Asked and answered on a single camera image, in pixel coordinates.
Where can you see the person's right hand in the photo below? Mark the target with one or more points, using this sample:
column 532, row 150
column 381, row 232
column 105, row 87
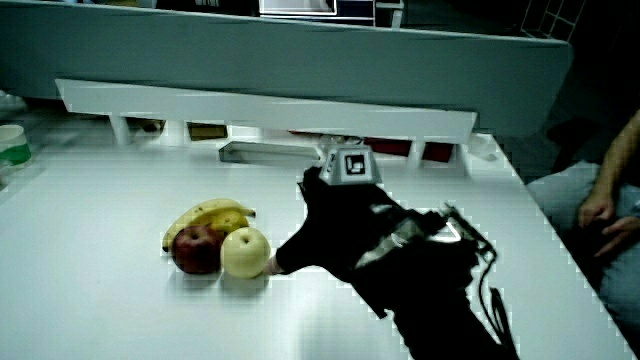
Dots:
column 335, row 225

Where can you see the yellow apple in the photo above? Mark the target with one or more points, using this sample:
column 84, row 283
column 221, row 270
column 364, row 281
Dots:
column 245, row 252

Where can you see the another person's forearm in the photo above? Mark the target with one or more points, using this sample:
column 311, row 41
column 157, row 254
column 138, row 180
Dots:
column 617, row 155

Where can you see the red box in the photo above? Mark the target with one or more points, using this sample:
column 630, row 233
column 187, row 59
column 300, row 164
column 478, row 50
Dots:
column 395, row 146

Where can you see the metal tray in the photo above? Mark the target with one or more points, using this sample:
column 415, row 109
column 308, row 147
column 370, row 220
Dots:
column 265, row 151

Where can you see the small yellow banana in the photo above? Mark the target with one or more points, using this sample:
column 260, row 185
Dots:
column 230, row 221

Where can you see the large yellow banana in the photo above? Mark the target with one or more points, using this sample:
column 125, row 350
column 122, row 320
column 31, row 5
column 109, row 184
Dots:
column 200, row 210

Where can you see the white shelf riser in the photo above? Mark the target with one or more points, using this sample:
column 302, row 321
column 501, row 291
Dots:
column 260, row 110

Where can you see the red apple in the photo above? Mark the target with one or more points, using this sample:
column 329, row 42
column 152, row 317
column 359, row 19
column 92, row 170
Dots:
column 196, row 250

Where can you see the brown box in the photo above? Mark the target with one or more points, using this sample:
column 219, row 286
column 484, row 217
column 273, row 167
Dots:
column 206, row 131

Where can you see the grey partition board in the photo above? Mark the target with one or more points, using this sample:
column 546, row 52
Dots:
column 280, row 60

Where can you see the white framed monitor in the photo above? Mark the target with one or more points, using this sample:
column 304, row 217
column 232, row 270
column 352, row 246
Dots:
column 300, row 7

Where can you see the seated person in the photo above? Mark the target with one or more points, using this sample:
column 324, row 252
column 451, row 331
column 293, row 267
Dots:
column 565, row 195

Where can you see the white and green cup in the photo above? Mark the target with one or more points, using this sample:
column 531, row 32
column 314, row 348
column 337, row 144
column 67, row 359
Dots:
column 12, row 145

